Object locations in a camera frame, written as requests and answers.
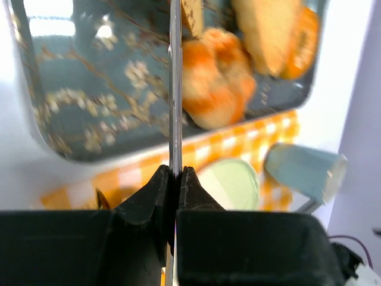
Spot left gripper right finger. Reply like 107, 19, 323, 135
175, 167, 345, 285

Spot brown seeded bread slice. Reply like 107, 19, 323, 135
181, 0, 204, 38

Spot white and green plate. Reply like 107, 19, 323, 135
196, 158, 260, 211

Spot metal serving tongs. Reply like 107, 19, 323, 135
165, 1, 183, 285

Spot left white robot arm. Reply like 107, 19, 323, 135
1, 165, 380, 285

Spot long pale bread loaf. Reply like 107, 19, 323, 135
232, 0, 302, 77

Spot round twisted bread roll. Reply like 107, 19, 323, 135
182, 27, 256, 130

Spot orange ring donut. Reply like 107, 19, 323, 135
280, 7, 320, 80

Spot yellow checkered placemat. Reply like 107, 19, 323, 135
38, 111, 299, 209

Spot blue floral tray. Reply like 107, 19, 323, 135
7, 0, 330, 163

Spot white and blue cup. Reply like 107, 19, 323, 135
264, 143, 348, 214

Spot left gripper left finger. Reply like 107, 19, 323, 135
1, 165, 168, 285

